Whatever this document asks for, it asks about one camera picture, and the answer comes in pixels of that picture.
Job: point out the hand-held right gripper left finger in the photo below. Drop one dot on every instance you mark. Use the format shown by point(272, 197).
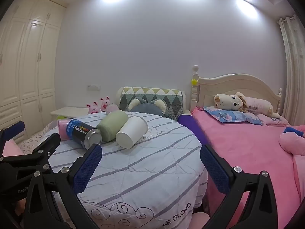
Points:
point(87, 170)

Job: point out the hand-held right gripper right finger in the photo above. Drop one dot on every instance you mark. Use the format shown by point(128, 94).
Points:
point(214, 170)

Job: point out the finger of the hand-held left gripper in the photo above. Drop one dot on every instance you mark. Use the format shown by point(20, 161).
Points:
point(14, 130)
point(47, 145)

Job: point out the white cup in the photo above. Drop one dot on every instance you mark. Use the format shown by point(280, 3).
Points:
point(131, 132)

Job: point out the green cup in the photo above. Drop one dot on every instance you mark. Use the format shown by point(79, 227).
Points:
point(112, 126)

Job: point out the small pink cup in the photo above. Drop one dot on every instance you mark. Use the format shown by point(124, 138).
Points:
point(111, 108)

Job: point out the heart printed bed sheet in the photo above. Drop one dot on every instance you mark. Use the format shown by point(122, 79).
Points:
point(32, 139)

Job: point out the black and blue can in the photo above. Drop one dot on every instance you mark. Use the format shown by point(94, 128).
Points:
point(83, 133)

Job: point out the cream bedside table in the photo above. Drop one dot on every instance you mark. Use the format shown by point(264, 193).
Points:
point(69, 112)

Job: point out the pink blanket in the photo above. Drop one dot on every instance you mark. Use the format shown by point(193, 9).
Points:
point(250, 152)

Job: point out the purple cloth strip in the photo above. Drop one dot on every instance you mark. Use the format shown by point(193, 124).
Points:
point(191, 126)

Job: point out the blue printed pillow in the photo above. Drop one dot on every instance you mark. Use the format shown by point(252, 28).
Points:
point(234, 116)

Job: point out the pink bunny toy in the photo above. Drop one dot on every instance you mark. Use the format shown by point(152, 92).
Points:
point(104, 103)
point(93, 107)

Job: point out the cream wardrobe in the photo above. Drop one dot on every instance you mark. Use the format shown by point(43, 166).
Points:
point(26, 59)

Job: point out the cream plush dog toy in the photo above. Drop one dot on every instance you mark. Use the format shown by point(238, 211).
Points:
point(234, 101)

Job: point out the pink pillow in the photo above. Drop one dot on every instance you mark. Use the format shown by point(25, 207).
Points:
point(271, 119)

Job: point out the pink plush toy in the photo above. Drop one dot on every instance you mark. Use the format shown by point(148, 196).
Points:
point(293, 143)

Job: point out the cream wooden headboard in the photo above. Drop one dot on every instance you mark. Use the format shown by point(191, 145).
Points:
point(238, 88)

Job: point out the grey plush pillow with ears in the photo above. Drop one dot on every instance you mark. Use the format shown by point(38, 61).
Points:
point(147, 107)

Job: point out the yellow star decoration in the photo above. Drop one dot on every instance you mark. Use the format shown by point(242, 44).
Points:
point(194, 81)

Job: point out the triangle patterned headboard cushion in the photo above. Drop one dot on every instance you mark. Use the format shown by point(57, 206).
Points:
point(154, 95)

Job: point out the cream curtain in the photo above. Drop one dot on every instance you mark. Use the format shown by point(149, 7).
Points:
point(292, 66)

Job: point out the white wall socket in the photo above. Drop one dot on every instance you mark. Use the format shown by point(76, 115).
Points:
point(93, 86)

